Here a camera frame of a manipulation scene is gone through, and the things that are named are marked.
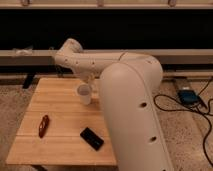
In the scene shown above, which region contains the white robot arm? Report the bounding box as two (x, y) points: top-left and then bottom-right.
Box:
(54, 38), (174, 171)

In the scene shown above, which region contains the black bracket foot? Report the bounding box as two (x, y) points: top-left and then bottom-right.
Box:
(22, 73), (36, 89)

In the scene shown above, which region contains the blue power box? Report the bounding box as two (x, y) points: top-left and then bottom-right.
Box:
(178, 90), (199, 105)

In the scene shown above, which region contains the wooden table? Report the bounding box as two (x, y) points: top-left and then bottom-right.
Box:
(6, 78), (116, 166)

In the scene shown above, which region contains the white ceramic cup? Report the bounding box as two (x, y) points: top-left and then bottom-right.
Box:
(77, 84), (92, 105)

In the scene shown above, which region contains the black cable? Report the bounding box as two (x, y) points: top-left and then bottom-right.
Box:
(153, 78), (213, 168)

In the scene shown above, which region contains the black rectangular block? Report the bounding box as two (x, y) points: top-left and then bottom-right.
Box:
(80, 127), (104, 151)

